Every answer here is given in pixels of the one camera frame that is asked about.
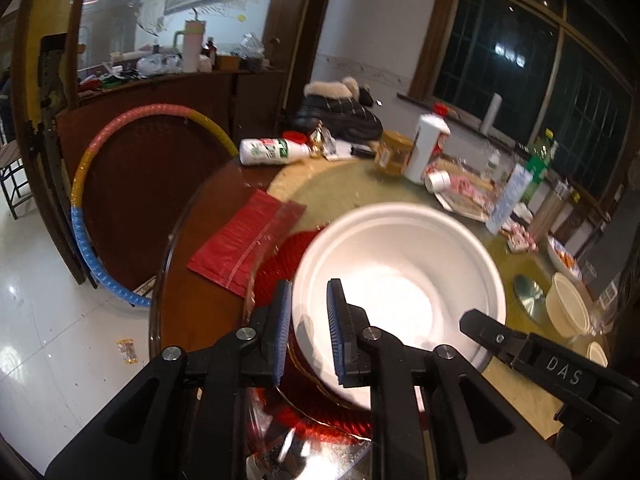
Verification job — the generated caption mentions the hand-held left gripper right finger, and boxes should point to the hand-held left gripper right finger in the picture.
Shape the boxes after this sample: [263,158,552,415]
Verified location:
[326,278,573,480]

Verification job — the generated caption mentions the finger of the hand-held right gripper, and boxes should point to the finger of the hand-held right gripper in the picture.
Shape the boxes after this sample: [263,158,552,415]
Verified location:
[459,309,640,443]

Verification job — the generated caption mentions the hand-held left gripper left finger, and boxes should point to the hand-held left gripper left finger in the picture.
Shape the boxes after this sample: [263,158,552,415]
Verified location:
[45,279,293,480]

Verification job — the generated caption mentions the round metal disc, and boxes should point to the round metal disc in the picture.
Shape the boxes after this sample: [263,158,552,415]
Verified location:
[512,274,549,326]

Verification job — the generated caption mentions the red plastic bag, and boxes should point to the red plastic bag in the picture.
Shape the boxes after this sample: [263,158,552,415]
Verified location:
[188,190,307,297]

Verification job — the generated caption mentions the red white candy wrappers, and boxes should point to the red white candy wrappers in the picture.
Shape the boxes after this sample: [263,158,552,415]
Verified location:
[502,222,538,253]

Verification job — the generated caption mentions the patterned dish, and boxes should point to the patterned dish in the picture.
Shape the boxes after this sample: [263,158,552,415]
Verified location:
[546,236,583,281]

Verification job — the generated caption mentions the white blue carton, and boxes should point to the white blue carton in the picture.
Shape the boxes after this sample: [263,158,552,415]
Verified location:
[486,162,533,235]

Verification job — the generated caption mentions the glass turntable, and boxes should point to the glass turntable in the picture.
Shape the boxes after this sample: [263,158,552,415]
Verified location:
[245,160,613,441]

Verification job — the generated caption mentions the tray with pink wrappers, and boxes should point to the tray with pink wrappers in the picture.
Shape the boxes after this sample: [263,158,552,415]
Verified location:
[432,157,501,223]

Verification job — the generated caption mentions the snack wrapper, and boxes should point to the snack wrapper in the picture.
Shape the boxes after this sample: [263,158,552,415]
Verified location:
[116,339,140,365]

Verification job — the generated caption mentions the small white lying cup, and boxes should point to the small white lying cup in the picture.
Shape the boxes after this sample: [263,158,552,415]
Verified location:
[424,169,452,193]

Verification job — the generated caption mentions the white milk bottle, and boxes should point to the white milk bottle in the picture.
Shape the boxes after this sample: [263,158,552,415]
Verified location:
[239,137,312,167]

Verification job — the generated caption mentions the green plastic bottle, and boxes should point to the green plastic bottle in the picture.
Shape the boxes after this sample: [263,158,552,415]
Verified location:
[530,129,560,201]

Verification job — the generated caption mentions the amber jar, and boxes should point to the amber jar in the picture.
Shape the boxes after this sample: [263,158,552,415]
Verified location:
[374,130,416,178]

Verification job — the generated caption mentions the gold gourd ornament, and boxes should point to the gold gourd ornament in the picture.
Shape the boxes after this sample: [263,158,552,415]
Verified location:
[309,121,326,160]

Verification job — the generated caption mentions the white liquor bottle red cap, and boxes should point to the white liquor bottle red cap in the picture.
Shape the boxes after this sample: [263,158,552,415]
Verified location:
[402,102,452,185]

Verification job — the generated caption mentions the white paper roll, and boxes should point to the white paper roll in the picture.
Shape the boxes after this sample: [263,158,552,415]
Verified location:
[480,92,503,133]

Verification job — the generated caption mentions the pink yellow blue hula hoop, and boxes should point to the pink yellow blue hula hoop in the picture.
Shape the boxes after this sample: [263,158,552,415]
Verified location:
[70,104,240,308]

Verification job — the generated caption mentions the wooden sideboard cabinet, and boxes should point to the wooden sideboard cabinet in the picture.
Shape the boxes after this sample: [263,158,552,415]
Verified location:
[75,67,288,141]

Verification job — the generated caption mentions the wooden framed window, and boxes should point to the wooden framed window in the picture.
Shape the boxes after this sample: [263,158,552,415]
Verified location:
[410,0,636,211]

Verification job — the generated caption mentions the clear plastic bag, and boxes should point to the clear plastic bag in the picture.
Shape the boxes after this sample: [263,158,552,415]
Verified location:
[136,52,182,77]

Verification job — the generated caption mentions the white tumbler green handle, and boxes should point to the white tumbler green handle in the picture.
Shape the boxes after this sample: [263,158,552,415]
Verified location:
[173,20,207,73]

